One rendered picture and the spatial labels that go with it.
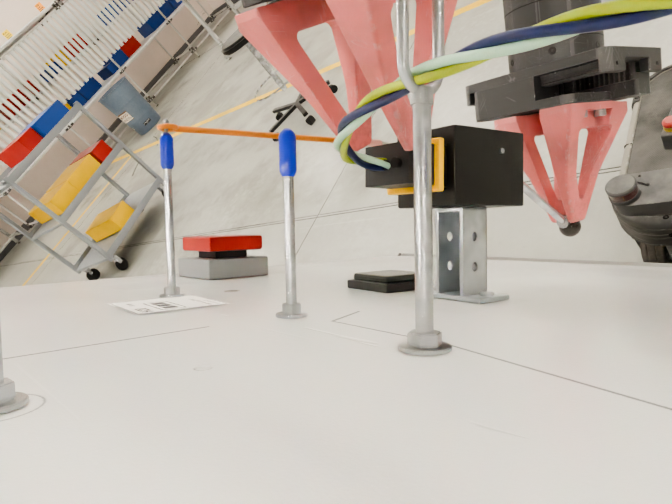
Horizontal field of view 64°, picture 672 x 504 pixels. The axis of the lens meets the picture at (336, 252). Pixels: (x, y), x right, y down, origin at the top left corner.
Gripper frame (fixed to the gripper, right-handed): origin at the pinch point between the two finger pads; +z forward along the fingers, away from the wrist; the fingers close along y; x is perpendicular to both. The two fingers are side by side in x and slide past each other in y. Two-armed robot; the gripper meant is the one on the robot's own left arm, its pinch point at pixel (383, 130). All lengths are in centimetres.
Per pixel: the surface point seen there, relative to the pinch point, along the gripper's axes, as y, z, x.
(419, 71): 6.0, -3.1, -4.1
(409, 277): -3.8, 10.5, 3.1
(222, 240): -20.3, 8.3, 0.3
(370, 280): -5.6, 10.1, 1.5
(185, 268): -23.9, 10.1, -2.0
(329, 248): -163, 91, 119
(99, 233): -407, 96, 97
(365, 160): -0.5, 1.0, -1.1
